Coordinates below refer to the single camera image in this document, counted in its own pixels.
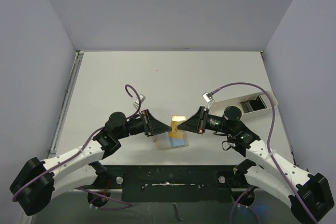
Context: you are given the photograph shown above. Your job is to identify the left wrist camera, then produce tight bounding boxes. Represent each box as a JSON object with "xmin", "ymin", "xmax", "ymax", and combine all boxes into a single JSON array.
[{"xmin": 133, "ymin": 94, "xmax": 146, "ymax": 109}]

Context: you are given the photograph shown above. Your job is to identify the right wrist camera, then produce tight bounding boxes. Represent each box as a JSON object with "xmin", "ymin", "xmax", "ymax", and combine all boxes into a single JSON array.
[{"xmin": 202, "ymin": 92, "xmax": 215, "ymax": 109}]

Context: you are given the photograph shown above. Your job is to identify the black cards in tray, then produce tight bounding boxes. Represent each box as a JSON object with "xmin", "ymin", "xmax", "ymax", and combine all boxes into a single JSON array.
[{"xmin": 240, "ymin": 100, "xmax": 265, "ymax": 113}]

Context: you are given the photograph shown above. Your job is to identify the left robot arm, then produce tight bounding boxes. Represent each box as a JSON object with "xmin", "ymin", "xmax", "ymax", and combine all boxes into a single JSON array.
[{"xmin": 9, "ymin": 110, "xmax": 172, "ymax": 216}]

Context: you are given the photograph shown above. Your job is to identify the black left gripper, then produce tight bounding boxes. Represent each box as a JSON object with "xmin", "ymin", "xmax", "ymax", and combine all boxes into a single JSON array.
[{"xmin": 116, "ymin": 109, "xmax": 171, "ymax": 139}]

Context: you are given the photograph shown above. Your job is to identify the white plastic tray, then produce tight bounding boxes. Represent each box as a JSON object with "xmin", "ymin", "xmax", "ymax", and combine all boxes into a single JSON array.
[{"xmin": 210, "ymin": 91, "xmax": 278, "ymax": 120}]

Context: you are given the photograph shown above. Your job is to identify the purple cable at base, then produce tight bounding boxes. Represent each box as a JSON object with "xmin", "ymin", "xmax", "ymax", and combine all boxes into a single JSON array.
[
  {"xmin": 76, "ymin": 187, "xmax": 133, "ymax": 211},
  {"xmin": 229, "ymin": 186, "xmax": 262, "ymax": 224}
]

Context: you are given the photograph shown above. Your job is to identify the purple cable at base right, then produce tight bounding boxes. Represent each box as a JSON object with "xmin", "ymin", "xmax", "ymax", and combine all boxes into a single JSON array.
[{"xmin": 229, "ymin": 186, "xmax": 262, "ymax": 224}]

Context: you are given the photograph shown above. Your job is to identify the yellow credit card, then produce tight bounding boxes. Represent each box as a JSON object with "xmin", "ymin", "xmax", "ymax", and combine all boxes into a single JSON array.
[{"xmin": 169, "ymin": 115, "xmax": 186, "ymax": 140}]

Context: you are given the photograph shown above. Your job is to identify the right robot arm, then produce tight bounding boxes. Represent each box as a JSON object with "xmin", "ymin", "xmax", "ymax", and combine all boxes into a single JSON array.
[{"xmin": 177, "ymin": 106, "xmax": 334, "ymax": 223}]

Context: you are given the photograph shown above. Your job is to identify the aluminium table frame rail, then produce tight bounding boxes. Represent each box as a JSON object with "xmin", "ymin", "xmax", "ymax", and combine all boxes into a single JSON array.
[{"xmin": 49, "ymin": 50, "xmax": 84, "ymax": 156}]

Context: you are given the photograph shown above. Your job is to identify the beige card holder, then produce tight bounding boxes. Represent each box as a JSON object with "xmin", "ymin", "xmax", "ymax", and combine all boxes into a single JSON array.
[{"xmin": 153, "ymin": 132, "xmax": 189, "ymax": 150}]

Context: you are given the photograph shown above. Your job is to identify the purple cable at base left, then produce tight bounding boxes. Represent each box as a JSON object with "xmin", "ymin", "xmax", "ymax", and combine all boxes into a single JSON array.
[{"xmin": 76, "ymin": 187, "xmax": 133, "ymax": 211}]

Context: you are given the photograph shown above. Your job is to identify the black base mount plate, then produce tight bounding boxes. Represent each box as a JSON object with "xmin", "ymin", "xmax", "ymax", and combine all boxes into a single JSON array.
[{"xmin": 84, "ymin": 165, "xmax": 249, "ymax": 203}]

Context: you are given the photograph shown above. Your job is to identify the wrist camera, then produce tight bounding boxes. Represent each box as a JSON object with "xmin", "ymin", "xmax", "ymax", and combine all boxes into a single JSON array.
[
  {"xmin": 133, "ymin": 94, "xmax": 146, "ymax": 109},
  {"xmin": 202, "ymin": 92, "xmax": 215, "ymax": 109}
]

